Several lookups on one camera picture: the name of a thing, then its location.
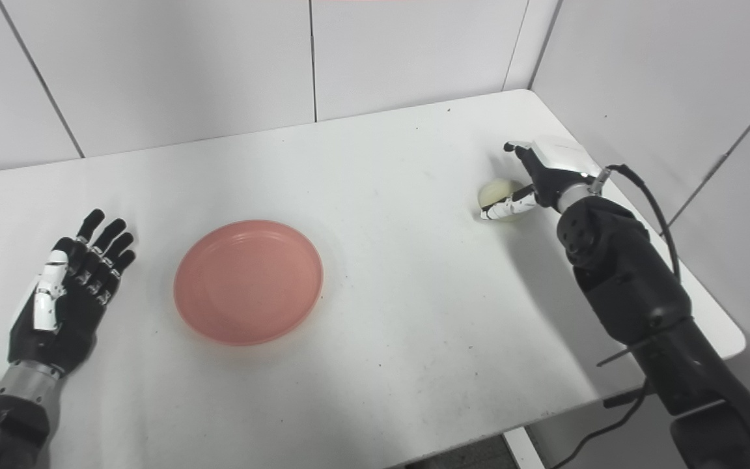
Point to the white table leg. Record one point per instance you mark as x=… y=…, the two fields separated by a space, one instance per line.
x=521 y=453

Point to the white steamed bun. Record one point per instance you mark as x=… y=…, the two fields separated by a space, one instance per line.
x=499 y=190

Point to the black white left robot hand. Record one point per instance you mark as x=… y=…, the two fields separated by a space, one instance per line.
x=62 y=312

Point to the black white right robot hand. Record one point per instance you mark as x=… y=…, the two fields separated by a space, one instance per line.
x=554 y=172

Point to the pink round plate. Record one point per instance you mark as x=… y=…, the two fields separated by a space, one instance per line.
x=248 y=282

